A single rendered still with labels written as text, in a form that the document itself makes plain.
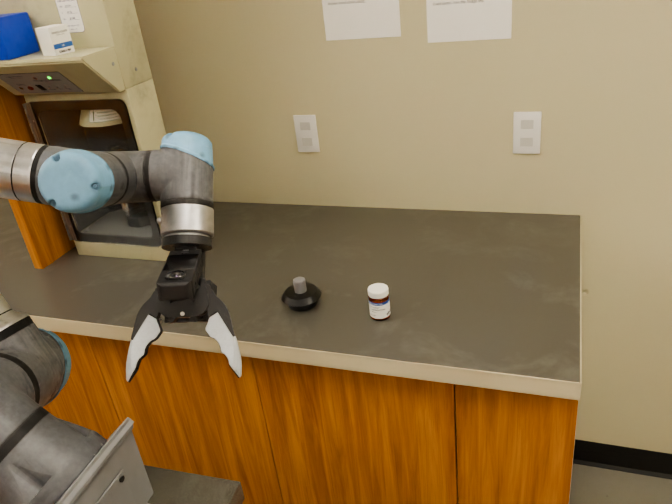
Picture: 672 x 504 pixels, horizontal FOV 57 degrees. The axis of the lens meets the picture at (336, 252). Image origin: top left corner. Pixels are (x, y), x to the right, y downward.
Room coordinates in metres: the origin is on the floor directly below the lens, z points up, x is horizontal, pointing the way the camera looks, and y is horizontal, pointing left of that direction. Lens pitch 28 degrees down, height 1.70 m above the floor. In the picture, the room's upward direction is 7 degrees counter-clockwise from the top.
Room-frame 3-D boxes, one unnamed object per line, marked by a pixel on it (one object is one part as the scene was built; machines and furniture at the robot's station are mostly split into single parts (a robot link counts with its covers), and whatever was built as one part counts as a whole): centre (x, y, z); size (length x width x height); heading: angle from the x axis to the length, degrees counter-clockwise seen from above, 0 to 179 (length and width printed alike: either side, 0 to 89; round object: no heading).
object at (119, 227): (1.56, 0.60, 1.19); 0.30 x 0.01 x 0.40; 67
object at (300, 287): (1.21, 0.09, 0.97); 0.09 x 0.09 x 0.07
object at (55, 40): (1.50, 0.57, 1.54); 0.05 x 0.05 x 0.06; 53
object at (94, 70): (1.52, 0.62, 1.46); 0.32 x 0.11 x 0.10; 68
